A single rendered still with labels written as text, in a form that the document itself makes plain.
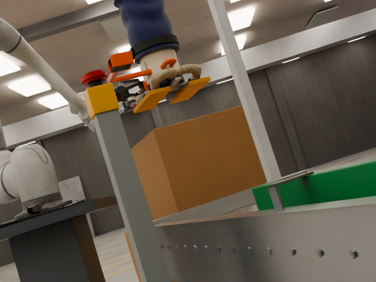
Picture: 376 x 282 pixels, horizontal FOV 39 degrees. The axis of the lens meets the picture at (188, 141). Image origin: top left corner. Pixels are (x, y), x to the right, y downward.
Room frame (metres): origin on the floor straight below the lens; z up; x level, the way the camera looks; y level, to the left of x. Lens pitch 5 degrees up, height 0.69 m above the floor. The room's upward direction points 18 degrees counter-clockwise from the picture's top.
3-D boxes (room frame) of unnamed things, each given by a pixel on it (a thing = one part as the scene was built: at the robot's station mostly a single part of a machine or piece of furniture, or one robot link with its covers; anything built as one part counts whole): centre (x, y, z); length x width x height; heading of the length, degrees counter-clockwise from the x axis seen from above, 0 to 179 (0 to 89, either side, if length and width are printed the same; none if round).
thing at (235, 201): (2.04, -0.09, 0.58); 0.70 x 0.03 x 0.06; 110
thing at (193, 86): (2.41, -0.07, 1.13); 0.34 x 0.10 x 0.05; 20
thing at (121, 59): (2.01, 0.16, 1.23); 0.09 x 0.08 x 0.05; 110
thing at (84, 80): (1.33, 0.18, 1.02); 0.07 x 0.07 x 0.04
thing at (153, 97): (2.35, 0.10, 1.13); 0.34 x 0.10 x 0.05; 20
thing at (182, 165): (2.38, 0.03, 0.74); 0.60 x 0.40 x 0.40; 19
